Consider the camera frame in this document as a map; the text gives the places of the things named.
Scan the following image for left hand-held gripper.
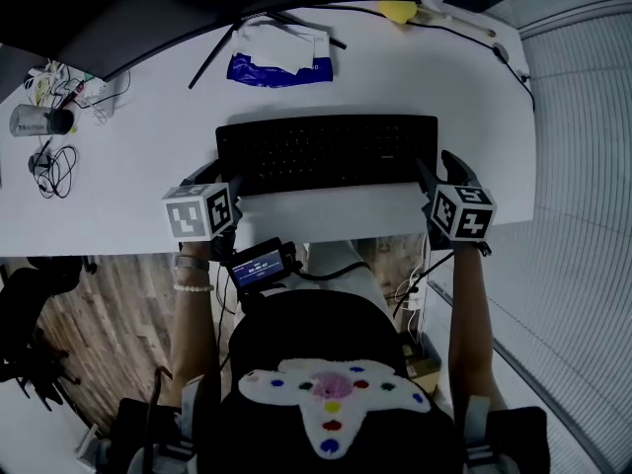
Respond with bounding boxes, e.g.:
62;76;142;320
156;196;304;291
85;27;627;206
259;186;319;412
161;159;247;264

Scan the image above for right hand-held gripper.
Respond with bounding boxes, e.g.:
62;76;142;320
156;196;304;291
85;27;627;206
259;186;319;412
416;149;497;256

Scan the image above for black keyboard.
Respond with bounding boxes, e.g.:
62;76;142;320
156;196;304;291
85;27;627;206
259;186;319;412
215;114;439;198

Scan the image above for person's left forearm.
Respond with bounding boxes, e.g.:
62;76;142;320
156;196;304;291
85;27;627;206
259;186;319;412
169;239;223;409

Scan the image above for person's right forearm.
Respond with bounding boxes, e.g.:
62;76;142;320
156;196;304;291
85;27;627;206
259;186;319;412
446;244;510;414

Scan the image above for grey wristwatch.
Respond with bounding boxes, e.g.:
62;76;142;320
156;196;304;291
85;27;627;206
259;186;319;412
172;256;211;273

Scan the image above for blue and white plastic bag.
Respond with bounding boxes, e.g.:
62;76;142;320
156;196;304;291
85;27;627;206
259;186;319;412
226;21;336;89

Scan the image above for wooden stick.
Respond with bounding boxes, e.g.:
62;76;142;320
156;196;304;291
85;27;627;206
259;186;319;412
418;0;498;39

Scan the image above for yellow soft object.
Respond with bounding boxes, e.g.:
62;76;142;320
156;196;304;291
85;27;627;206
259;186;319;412
376;0;419;26

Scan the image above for person's black top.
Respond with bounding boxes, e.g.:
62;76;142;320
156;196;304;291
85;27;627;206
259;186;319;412
196;288;468;474

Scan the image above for black curved monitor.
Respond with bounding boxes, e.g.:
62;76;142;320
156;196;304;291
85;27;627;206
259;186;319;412
0;0;327;84

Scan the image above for clear glass jar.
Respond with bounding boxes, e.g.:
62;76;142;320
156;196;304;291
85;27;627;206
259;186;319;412
9;103;77;139

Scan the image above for brown cardboard box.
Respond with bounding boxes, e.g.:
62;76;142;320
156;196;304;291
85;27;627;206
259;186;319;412
400;342;444;395

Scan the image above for black office chair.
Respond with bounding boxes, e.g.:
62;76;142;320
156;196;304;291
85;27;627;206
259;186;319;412
0;253;100;414

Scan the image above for white plush patch coloured dots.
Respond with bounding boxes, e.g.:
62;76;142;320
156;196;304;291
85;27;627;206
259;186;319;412
237;356;433;460

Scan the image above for black chair armrest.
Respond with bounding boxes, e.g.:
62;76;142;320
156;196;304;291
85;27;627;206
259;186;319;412
485;404;552;474
114;396;199;474

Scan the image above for black recorder with screen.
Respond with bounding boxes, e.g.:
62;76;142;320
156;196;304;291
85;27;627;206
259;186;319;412
228;237;298;296

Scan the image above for white cables under desk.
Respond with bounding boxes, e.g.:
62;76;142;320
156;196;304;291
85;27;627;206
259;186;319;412
393;233;432;338

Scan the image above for long black cable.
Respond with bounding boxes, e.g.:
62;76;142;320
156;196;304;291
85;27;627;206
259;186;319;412
345;2;537;114

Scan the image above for black recorder cable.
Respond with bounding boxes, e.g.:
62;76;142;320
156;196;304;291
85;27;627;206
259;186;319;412
293;260;372;282

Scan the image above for white power strip with cables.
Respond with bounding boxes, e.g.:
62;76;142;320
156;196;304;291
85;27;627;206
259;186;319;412
23;58;132;126

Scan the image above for black coiled cable with adapter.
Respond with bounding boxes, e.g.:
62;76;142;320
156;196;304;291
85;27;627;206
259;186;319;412
27;137;81;200

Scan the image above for grey elbow strap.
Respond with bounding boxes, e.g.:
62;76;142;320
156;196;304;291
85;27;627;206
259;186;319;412
462;394;494;465
179;374;207;459

